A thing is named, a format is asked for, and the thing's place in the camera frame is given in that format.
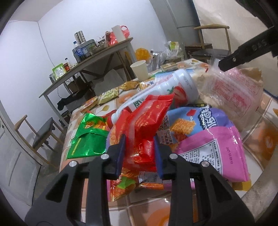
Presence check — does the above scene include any yellow green snack packet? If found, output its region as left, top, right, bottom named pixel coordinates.
left=99, top=88, right=119, bottom=105

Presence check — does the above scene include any red snack packet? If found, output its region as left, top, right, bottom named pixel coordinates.
left=121, top=94, right=175, bottom=172

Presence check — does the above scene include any green foil snack bag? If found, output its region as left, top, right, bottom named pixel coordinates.
left=66, top=113, right=110, bottom=159

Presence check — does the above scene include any grey rice cooker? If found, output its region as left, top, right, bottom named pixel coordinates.
left=72, top=39, right=96, bottom=63

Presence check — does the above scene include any small cardboard box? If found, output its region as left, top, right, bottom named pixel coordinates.
left=160, top=62, right=178, bottom=72

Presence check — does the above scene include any wooden chair near door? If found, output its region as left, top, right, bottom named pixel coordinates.
left=14, top=114, right=66, bottom=168

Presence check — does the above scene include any patterned tablecloth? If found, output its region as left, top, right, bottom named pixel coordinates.
left=58, top=65, right=277, bottom=225

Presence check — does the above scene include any white paper roll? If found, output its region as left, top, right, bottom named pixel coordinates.
left=111, top=25, right=126, bottom=42

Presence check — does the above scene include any pink purple snack bag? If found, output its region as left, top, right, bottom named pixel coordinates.
left=157, top=106, right=250, bottom=182

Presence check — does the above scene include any brown snack packet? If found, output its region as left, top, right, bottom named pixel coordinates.
left=119, top=80, right=139, bottom=91

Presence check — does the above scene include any wooden chair near fridge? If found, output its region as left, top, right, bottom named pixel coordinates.
left=185, top=24, right=231, bottom=61

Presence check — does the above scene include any clear bag of crackers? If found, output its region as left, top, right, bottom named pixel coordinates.
left=192, top=64, right=263, bottom=131

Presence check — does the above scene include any orange flat snack packet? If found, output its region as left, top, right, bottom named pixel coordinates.
left=81, top=96, right=98, bottom=113

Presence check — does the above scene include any grey side table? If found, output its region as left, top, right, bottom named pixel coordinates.
left=39, top=37, right=136, bottom=127

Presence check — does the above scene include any red plastic bag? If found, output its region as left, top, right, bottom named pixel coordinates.
left=105, top=25, right=130, bottom=46

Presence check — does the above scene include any metal utensil holder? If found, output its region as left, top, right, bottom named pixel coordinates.
left=74, top=31, right=86, bottom=45

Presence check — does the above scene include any white strawberry yogurt bottle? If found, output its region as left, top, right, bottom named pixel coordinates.
left=107, top=69, right=199, bottom=128

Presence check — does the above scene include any orange snack packet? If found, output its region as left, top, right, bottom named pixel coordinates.
left=107, top=137, right=164, bottom=201
left=81, top=96, right=98, bottom=113

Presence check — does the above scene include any grey refrigerator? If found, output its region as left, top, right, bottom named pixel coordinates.
left=150, top=0, right=200, bottom=59

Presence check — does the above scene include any orange plastic bag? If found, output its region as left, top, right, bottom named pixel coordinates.
left=135, top=48, right=151, bottom=61

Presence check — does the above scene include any green packet on side table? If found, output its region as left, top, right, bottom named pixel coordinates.
left=52, top=63, right=66, bottom=80

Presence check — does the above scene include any white paper cup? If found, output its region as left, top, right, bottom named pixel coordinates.
left=130, top=60, right=149, bottom=82

